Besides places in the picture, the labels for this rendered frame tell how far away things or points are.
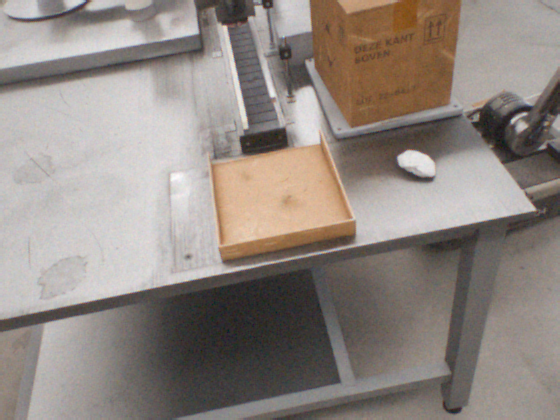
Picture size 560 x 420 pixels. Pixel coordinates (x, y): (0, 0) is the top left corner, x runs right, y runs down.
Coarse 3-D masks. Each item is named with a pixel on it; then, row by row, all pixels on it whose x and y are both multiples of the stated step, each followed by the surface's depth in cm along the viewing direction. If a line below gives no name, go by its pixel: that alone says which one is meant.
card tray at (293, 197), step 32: (256, 160) 125; (288, 160) 124; (320, 160) 123; (224, 192) 119; (256, 192) 118; (288, 192) 116; (320, 192) 115; (224, 224) 112; (256, 224) 111; (288, 224) 110; (320, 224) 109; (352, 224) 104; (224, 256) 104
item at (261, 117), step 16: (240, 32) 162; (240, 48) 155; (240, 64) 149; (256, 64) 148; (240, 80) 143; (256, 80) 142; (256, 96) 136; (256, 112) 131; (272, 112) 130; (256, 128) 126; (272, 128) 126
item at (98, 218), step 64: (0, 0) 215; (256, 0) 189; (128, 64) 166; (192, 64) 162; (0, 128) 148; (64, 128) 145; (128, 128) 142; (192, 128) 138; (320, 128) 132; (448, 128) 126; (0, 192) 128; (64, 192) 126; (128, 192) 123; (192, 192) 121; (384, 192) 114; (448, 192) 111; (512, 192) 109; (0, 256) 113; (64, 256) 111; (128, 256) 109; (192, 256) 107; (256, 256) 105; (320, 256) 104; (0, 320) 101
